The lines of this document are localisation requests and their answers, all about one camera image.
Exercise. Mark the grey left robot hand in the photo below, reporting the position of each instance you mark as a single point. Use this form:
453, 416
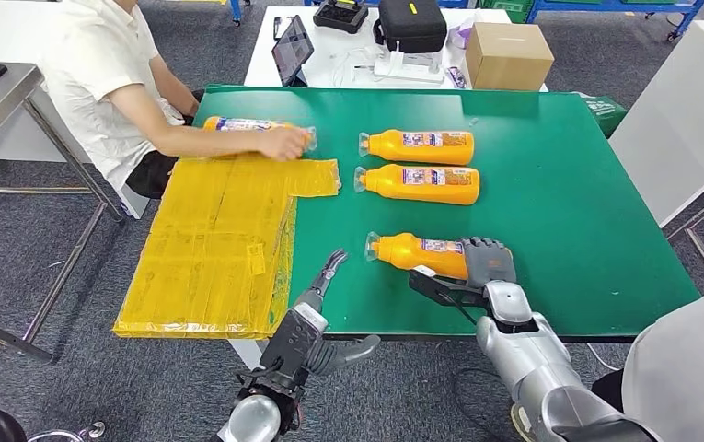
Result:
345, 351

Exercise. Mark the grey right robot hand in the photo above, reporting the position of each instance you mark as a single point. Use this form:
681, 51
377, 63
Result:
489, 262

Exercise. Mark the orange detergent bottle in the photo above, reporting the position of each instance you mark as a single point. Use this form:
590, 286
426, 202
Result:
424, 154
242, 124
412, 253
424, 192

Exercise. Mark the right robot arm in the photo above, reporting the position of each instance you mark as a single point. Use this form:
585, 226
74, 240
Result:
528, 360

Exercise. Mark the white table leg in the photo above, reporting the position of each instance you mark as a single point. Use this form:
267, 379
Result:
246, 354

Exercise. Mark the yellow plastic wrapped board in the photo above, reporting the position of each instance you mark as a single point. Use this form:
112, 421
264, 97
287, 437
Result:
205, 244

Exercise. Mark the small printed wrapper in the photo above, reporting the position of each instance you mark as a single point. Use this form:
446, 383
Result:
456, 77

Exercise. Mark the green bag with white print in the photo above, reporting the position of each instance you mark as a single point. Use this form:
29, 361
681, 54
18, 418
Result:
604, 113

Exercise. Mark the brown cardboard box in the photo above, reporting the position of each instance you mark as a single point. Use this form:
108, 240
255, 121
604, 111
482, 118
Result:
507, 58

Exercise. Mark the white power strip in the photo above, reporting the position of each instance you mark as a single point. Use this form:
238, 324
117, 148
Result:
409, 72

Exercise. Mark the purple white packet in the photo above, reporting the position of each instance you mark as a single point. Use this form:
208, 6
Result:
460, 35

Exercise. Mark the person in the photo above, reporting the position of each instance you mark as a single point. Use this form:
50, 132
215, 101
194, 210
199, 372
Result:
89, 73
687, 378

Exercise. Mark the white table with steel legs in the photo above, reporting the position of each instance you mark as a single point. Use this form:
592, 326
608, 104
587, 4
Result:
681, 122

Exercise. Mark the black carry case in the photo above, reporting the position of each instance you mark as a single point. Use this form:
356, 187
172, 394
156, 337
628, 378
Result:
412, 24

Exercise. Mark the black remote controller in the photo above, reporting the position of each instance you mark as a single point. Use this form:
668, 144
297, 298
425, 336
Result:
339, 15

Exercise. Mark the black tablet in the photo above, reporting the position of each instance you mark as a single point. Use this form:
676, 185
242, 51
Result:
293, 49

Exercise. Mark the small black device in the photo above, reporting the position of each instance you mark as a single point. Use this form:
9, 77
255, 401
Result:
278, 27

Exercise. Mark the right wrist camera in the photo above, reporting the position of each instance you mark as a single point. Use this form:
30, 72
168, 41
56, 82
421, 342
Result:
443, 290

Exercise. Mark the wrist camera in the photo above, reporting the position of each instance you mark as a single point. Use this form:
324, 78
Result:
443, 290
290, 341

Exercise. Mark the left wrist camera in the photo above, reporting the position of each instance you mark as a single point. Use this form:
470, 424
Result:
290, 341

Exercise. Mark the chrome castor frame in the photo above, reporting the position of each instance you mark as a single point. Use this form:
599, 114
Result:
95, 430

